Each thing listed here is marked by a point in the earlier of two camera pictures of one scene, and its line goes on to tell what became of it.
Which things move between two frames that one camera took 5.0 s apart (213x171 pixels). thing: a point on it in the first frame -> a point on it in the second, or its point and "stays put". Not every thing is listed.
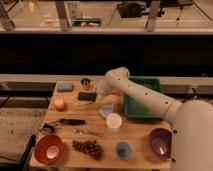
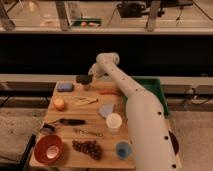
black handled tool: [73, 122] stays put
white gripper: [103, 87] -> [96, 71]
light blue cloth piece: [106, 109] stays put
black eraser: [87, 96] -> [84, 79]
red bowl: [48, 149] stays put
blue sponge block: [65, 87] stays put
